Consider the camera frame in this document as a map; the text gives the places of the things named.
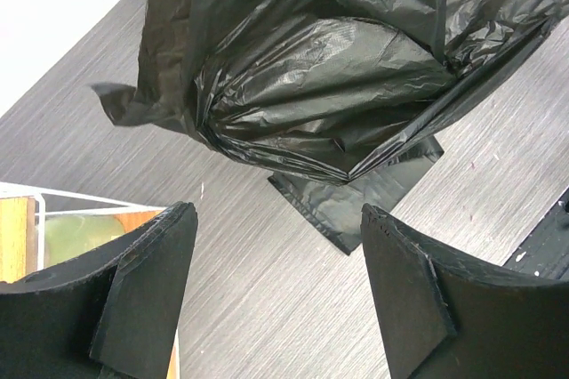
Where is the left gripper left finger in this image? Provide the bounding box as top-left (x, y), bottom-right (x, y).
top-left (1, 202), bottom-right (197, 378)

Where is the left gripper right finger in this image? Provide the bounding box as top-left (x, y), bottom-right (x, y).
top-left (361, 205), bottom-right (568, 378)

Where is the black trash bag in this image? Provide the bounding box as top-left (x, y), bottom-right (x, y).
top-left (93, 0), bottom-right (568, 253)

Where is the pale green plastic container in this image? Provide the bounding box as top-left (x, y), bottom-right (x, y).
top-left (44, 215), bottom-right (124, 267)

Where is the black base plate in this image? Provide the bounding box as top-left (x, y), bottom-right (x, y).
top-left (503, 190), bottom-right (569, 281)

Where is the white wire shelf rack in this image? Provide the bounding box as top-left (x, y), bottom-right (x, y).
top-left (1, 185), bottom-right (180, 378)

